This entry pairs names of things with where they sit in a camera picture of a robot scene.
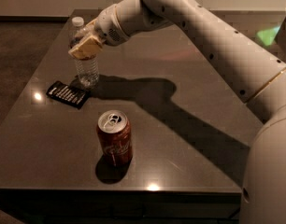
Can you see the grey-white gripper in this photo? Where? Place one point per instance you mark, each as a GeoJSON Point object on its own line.
{"type": "Point", "coordinates": [106, 26]}

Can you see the clear plastic water bottle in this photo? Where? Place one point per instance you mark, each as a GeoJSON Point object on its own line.
{"type": "Point", "coordinates": [85, 62]}

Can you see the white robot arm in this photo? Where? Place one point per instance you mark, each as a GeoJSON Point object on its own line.
{"type": "Point", "coordinates": [256, 76]}

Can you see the red coca-cola can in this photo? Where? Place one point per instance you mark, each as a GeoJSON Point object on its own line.
{"type": "Point", "coordinates": [114, 133]}

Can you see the dark cabinet drawers under table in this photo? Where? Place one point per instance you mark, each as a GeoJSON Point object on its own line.
{"type": "Point", "coordinates": [35, 206]}

